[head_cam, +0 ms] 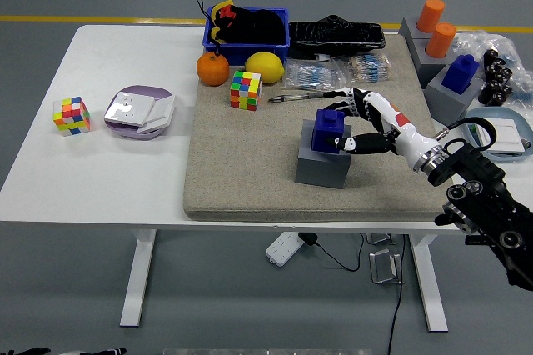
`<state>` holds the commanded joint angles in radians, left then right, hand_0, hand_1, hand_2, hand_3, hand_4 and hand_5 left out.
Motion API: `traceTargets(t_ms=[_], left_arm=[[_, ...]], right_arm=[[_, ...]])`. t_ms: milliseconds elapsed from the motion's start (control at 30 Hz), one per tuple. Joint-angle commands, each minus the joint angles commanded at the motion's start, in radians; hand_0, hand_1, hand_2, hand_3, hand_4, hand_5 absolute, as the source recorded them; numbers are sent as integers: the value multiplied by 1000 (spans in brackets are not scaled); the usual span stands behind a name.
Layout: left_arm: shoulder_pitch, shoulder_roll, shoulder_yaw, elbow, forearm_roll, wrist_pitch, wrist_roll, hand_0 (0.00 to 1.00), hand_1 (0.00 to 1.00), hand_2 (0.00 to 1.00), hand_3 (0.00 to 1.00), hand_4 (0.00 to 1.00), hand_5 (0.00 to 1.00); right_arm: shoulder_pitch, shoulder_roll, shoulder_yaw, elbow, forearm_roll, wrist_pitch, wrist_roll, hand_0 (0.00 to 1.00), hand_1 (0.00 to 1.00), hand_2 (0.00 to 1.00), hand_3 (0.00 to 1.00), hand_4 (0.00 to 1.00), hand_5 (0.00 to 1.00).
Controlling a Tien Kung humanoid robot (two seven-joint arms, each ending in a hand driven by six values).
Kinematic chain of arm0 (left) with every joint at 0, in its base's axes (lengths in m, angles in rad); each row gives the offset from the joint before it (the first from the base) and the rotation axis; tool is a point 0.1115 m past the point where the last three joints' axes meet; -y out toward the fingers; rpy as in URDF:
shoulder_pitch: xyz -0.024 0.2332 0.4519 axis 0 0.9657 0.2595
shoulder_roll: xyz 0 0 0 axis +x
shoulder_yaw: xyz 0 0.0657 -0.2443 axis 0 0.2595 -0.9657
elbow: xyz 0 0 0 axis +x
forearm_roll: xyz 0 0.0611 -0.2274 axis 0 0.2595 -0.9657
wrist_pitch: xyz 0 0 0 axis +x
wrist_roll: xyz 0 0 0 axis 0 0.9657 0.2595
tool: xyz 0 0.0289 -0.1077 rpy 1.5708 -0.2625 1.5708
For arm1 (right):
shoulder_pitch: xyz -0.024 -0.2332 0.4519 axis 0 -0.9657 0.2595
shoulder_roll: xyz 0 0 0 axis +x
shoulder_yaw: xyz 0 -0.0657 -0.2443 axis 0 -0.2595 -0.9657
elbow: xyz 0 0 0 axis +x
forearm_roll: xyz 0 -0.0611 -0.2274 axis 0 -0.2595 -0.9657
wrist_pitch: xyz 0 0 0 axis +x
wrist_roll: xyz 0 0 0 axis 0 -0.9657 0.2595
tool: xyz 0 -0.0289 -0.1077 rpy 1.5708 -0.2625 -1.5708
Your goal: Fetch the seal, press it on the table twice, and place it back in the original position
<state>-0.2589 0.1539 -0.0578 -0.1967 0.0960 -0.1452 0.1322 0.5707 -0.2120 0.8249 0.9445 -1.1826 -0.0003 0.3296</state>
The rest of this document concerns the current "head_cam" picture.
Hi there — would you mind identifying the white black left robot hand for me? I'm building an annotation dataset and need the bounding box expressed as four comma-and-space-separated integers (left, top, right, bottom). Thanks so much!
0, 346, 126, 355

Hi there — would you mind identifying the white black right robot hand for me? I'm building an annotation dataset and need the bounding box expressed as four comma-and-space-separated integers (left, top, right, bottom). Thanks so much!
322, 86, 443, 172

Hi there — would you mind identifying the blue square seal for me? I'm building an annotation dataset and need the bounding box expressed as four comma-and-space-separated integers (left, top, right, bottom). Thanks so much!
311, 108, 346, 154
441, 54, 480, 96

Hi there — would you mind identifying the grey seal holder block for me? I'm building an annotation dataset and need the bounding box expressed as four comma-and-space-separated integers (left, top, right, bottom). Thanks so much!
425, 67, 486, 128
398, 17, 430, 50
295, 119, 354, 188
410, 36, 459, 89

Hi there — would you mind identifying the orange cylinder seal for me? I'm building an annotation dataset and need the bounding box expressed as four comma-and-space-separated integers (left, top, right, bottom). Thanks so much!
425, 22, 457, 59
416, 0, 446, 34

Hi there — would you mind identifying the white table leg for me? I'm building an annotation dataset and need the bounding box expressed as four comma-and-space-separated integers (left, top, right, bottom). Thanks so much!
409, 232, 450, 333
119, 228, 158, 328

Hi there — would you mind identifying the clear bag of blue resistors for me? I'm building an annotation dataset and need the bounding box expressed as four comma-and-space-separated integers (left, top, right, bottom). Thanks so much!
347, 54, 392, 83
285, 58, 349, 94

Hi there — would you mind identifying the light blue plate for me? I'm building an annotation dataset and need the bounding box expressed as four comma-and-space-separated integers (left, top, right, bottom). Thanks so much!
463, 107, 533, 161

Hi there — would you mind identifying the clear ballpoint pen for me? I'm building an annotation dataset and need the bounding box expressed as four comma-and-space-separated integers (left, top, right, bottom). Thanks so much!
268, 91, 334, 103

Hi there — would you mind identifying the crumpled clear plastic bag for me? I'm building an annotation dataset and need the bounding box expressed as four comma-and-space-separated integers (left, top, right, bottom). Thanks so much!
451, 30, 533, 102

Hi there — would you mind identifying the black plastic-wrapped keyboard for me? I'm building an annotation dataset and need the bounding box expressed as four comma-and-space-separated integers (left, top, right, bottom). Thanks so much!
287, 14, 386, 60

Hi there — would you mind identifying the yellow lemon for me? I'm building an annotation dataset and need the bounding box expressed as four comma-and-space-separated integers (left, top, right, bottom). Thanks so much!
244, 51, 286, 84

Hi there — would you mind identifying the grey-brown mat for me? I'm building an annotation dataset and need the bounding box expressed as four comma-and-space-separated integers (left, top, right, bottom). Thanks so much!
182, 33, 459, 223

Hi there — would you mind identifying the white-edged colourful puzzle cube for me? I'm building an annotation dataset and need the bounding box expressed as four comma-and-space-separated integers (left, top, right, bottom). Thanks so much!
230, 70, 262, 112

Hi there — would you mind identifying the white power strip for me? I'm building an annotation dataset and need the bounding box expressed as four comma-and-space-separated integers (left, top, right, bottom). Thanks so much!
266, 230, 304, 267

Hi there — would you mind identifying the blue plastic bin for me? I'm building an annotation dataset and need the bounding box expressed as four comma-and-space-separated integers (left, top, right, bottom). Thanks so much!
202, 6, 291, 67

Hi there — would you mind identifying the orange fruit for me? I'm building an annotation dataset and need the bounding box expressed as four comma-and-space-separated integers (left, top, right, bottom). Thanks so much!
196, 52, 231, 88

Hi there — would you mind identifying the stickerless colourful puzzle cube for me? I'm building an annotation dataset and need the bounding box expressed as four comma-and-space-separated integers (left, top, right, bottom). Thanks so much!
52, 96, 92, 138

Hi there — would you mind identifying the purple plate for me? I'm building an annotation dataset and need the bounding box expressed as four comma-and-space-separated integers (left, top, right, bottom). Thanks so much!
103, 85, 176, 140

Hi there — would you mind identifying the white switch panel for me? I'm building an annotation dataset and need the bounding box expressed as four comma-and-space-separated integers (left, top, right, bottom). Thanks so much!
470, 119, 526, 154
137, 95, 176, 134

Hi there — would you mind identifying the metal floor bracket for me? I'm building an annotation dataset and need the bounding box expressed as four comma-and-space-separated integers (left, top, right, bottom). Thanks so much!
369, 248, 405, 286
365, 232, 397, 246

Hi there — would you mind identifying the black plug cable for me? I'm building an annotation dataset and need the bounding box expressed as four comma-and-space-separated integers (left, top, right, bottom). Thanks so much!
314, 232, 366, 272

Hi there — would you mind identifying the long black floor cable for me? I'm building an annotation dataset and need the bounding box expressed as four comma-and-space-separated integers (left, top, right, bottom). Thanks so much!
386, 233, 407, 355

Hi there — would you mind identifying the black cord strap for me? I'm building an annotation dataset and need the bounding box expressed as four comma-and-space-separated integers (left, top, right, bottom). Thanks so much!
194, 0, 222, 58

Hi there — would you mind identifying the white wall socket panel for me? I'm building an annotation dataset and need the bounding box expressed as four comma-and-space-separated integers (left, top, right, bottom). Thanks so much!
104, 91, 156, 127

